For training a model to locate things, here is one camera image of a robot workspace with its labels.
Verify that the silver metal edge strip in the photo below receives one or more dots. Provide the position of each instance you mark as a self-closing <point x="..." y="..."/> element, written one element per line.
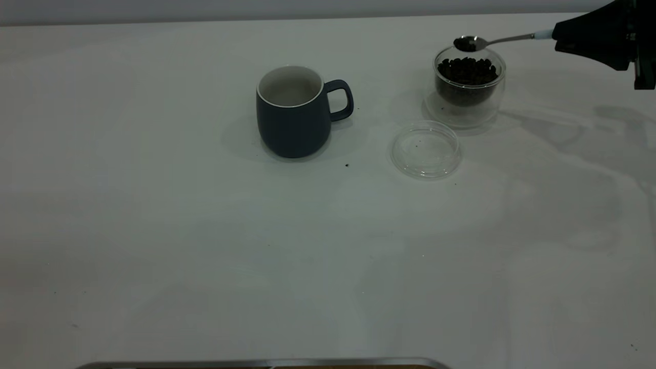
<point x="256" y="363"/>

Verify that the clear round glass dish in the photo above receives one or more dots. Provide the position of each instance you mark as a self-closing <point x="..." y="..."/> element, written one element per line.
<point x="425" y="154"/>

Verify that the roasted coffee beans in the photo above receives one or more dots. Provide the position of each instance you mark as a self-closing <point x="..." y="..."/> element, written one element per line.
<point x="466" y="74"/>

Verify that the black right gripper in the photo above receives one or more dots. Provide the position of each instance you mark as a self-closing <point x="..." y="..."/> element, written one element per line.
<point x="646" y="31"/>

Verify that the double-wall glass cup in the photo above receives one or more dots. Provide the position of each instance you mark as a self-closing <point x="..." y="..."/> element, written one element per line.
<point x="464" y="115"/>

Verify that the dark grey ceramic mug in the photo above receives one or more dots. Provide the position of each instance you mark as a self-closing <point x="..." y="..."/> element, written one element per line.
<point x="294" y="130"/>

